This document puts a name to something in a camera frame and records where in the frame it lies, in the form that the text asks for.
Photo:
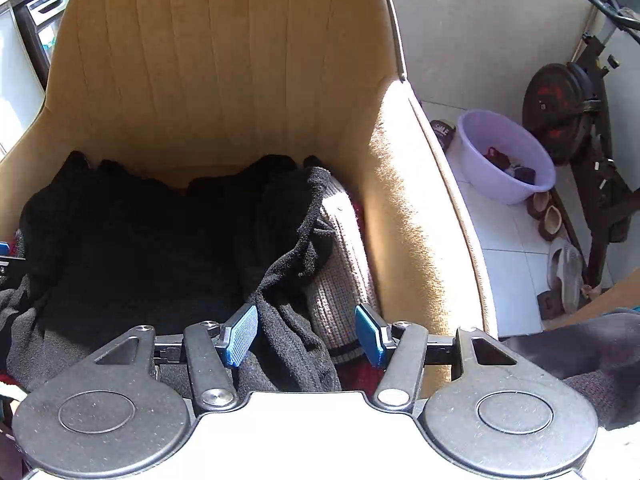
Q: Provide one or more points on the person's grey trouser leg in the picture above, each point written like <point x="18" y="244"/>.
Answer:
<point x="590" y="355"/>

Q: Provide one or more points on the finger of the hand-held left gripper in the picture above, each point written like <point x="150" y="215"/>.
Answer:
<point x="6" y="265"/>

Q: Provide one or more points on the bundle of dark socks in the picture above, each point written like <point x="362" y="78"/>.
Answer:
<point x="515" y="167"/>

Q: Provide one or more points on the brown slipper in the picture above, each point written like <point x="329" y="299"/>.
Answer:
<point x="540" y="202"/>
<point x="551" y="222"/>

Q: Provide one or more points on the purple plastic basin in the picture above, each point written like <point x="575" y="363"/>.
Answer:
<point x="480" y="165"/>

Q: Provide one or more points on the black exercise bike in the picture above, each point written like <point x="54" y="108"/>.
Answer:
<point x="555" y="110"/>

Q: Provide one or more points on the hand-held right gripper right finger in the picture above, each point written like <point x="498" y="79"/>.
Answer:
<point x="370" y="332"/>

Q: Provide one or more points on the beige armchair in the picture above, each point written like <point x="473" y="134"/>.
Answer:
<point x="225" y="60"/>

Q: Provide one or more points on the white slipper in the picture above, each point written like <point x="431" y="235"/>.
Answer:
<point x="572" y="280"/>
<point x="557" y="265"/>

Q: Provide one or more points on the brown wooden board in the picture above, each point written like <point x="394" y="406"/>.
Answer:
<point x="610" y="297"/>

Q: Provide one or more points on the beige knit sweater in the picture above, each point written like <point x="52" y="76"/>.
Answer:
<point x="340" y="270"/>

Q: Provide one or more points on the dark grey fuzzy garment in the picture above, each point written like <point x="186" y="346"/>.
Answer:
<point x="290" y="330"/>

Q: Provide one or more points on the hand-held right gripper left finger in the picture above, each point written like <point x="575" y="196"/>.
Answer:
<point x="239" y="335"/>

